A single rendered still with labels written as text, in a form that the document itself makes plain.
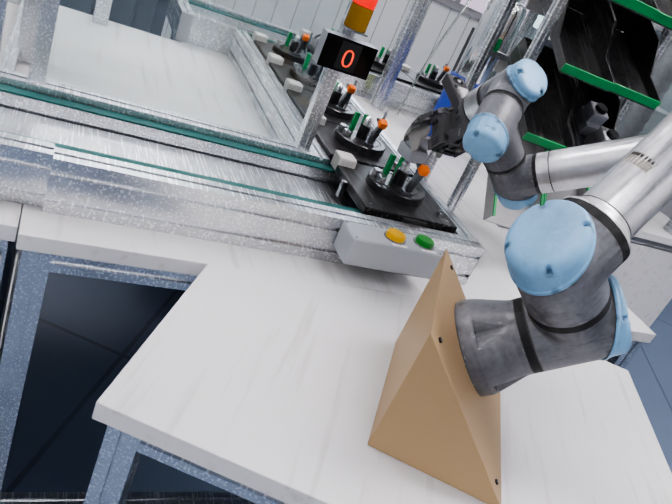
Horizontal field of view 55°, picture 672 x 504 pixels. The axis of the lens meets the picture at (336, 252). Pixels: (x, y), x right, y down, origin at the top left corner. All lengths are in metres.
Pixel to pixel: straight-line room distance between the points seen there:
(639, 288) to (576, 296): 2.15
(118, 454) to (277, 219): 0.53
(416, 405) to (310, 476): 0.17
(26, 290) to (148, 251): 0.21
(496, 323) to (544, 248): 0.17
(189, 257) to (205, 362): 0.27
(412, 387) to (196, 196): 0.54
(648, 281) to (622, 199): 2.12
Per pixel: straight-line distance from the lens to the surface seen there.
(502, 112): 1.16
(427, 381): 0.86
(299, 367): 1.01
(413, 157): 1.44
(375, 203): 1.39
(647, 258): 2.93
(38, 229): 1.13
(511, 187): 1.23
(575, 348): 0.97
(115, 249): 1.13
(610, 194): 0.93
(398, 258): 1.28
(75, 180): 1.15
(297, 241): 1.27
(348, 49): 1.43
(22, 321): 1.24
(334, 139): 1.67
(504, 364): 0.98
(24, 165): 1.16
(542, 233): 0.87
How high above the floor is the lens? 1.46
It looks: 26 degrees down
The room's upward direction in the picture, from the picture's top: 24 degrees clockwise
